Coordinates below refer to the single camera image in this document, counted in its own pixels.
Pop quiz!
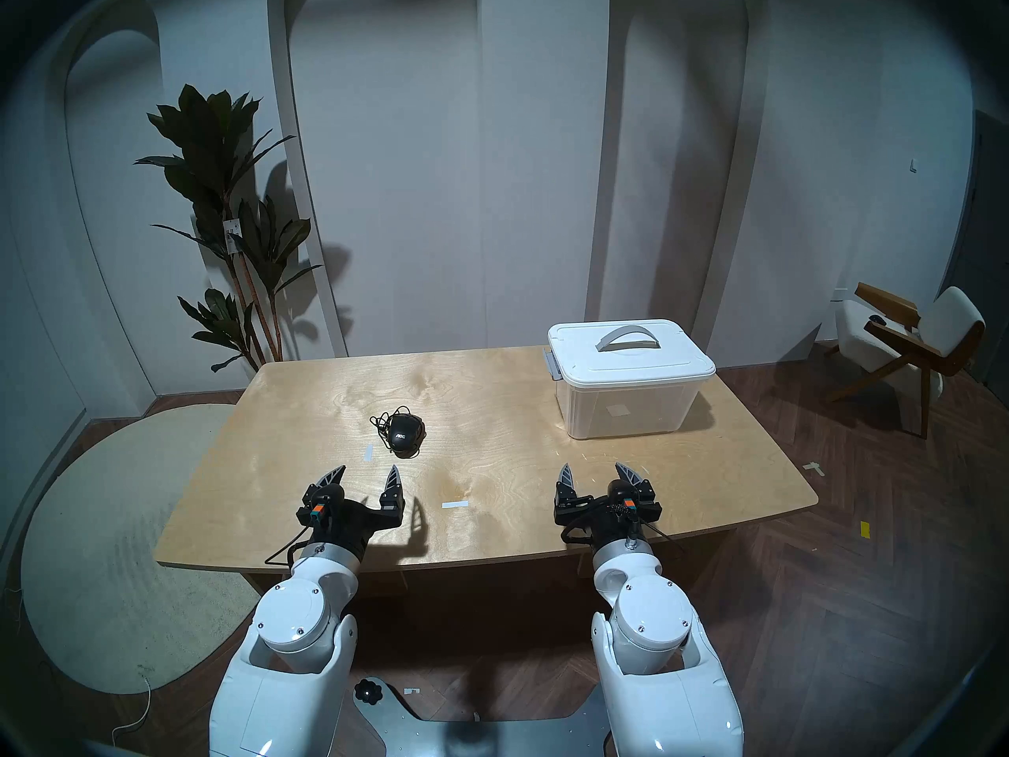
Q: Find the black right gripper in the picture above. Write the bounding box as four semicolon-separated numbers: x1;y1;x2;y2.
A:
554;462;662;548

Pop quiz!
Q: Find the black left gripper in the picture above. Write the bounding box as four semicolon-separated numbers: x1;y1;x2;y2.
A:
310;464;407;564

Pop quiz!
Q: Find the black wired computer mouse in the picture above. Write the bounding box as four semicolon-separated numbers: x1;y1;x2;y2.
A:
370;406;427;459

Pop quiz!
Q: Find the white lid with grey handle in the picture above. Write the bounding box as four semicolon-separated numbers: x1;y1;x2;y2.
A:
548;319;717;387

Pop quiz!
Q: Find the clear plastic storage container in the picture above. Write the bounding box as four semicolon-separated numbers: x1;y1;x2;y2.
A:
544;351;699;440

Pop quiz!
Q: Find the round pale green rug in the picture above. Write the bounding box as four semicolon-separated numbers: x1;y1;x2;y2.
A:
21;405;261;695

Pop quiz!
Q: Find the tall dark green plant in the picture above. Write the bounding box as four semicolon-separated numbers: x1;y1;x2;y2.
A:
134;84;322;374

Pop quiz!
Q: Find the wooden armchair with white cushions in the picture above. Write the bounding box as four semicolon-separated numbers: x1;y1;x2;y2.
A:
824;282;986;439

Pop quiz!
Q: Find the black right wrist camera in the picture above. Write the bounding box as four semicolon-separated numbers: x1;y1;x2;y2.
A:
605;479;657;521

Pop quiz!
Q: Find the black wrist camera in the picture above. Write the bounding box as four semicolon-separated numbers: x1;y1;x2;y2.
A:
605;479;657;521
297;483;346;528

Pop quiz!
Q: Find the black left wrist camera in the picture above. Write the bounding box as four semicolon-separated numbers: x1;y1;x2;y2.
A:
297;483;346;528

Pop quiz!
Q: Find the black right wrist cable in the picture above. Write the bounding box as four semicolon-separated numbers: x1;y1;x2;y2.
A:
640;520;687;559

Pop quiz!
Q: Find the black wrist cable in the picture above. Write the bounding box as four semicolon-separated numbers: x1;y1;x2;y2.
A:
266;523;316;567
640;520;687;559

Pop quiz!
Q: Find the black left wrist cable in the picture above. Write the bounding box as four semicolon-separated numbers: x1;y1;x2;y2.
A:
266;523;316;567

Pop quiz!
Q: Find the grey metal robot base plate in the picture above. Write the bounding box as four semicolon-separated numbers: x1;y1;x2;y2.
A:
352;678;612;757

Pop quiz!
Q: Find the thin white cable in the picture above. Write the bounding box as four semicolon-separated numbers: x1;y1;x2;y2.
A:
110;667;152;748

